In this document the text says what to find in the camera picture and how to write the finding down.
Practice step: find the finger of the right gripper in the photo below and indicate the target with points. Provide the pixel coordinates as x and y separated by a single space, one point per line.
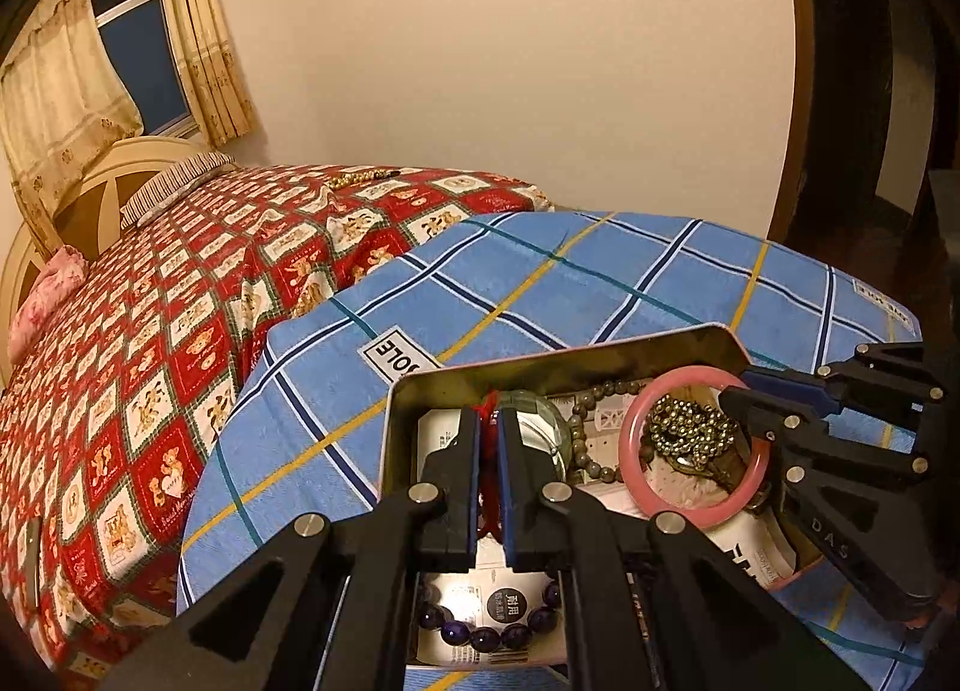
793 432
795 386

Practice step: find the blue plaid folded blanket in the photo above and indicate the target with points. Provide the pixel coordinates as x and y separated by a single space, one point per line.
306 433

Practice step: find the pink bangle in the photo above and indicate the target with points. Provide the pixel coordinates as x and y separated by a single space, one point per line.
631 435

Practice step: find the white printed paper card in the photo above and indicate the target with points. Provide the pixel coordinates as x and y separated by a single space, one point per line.
492 595

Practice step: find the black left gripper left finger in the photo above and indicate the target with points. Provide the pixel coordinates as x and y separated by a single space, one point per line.
324 604

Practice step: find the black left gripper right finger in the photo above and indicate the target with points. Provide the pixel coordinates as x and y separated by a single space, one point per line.
650 604

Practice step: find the dark remote on bed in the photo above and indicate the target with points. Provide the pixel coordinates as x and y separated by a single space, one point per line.
32 564

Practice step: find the red cord ornament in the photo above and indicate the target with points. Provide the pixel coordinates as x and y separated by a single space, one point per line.
489 496

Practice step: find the left beige curtain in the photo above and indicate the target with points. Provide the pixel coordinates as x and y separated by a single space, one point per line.
63 107

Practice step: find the checkered pillow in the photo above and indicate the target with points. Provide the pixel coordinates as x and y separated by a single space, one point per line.
171 184

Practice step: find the beige curtain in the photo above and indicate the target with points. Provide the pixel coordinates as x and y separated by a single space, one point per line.
63 107
211 80

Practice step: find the pink metal tin box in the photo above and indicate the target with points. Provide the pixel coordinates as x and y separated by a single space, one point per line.
422 414

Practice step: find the cream wooden headboard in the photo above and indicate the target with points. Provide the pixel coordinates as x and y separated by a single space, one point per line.
90 217

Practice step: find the red patterned bedspread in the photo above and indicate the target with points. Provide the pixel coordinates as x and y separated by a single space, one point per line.
110 417

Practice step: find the dark window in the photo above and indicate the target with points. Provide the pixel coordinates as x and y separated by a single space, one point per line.
135 38

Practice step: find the right beige curtain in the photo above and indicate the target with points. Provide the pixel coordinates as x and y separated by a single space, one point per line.
211 80

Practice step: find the pink cloth bundle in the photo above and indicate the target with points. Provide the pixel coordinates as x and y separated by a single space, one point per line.
65 272

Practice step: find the gold beaded item on bed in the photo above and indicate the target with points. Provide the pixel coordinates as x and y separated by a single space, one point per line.
348 178

